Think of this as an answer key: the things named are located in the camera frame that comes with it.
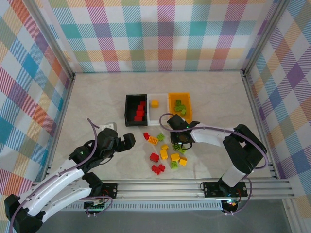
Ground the aluminium side rail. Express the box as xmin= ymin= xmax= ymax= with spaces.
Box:
xmin=242 ymin=70 xmax=282 ymax=180
xmin=41 ymin=72 xmax=76 ymax=183

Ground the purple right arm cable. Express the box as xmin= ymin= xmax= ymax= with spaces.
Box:
xmin=159 ymin=113 xmax=269 ymax=216

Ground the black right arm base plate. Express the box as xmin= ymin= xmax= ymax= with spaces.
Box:
xmin=201 ymin=181 xmax=248 ymax=198

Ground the aluminium corner post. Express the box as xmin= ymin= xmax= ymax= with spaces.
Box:
xmin=23 ymin=0 xmax=76 ymax=78
xmin=242 ymin=0 xmax=294 ymax=75

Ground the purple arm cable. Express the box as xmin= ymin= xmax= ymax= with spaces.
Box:
xmin=159 ymin=113 xmax=269 ymax=216
xmin=9 ymin=118 xmax=114 ymax=233

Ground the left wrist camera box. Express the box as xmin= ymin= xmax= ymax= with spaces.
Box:
xmin=99 ymin=122 xmax=118 ymax=131

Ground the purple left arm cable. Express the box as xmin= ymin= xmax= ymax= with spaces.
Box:
xmin=9 ymin=118 xmax=114 ymax=233

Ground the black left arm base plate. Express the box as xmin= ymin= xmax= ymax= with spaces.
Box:
xmin=101 ymin=183 xmax=119 ymax=199

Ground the perforated grey cable duct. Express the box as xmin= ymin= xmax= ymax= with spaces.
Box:
xmin=38 ymin=202 xmax=224 ymax=212

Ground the clear white plastic bin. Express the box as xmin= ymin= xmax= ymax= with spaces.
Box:
xmin=147 ymin=93 xmax=170 ymax=126

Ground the orange plastic bin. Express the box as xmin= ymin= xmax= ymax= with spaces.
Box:
xmin=168 ymin=92 xmax=194 ymax=123

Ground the black plastic bin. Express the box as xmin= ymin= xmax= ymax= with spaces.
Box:
xmin=125 ymin=94 xmax=149 ymax=127

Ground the wide aluminium base rail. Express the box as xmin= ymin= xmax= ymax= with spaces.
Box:
xmin=31 ymin=179 xmax=296 ymax=202

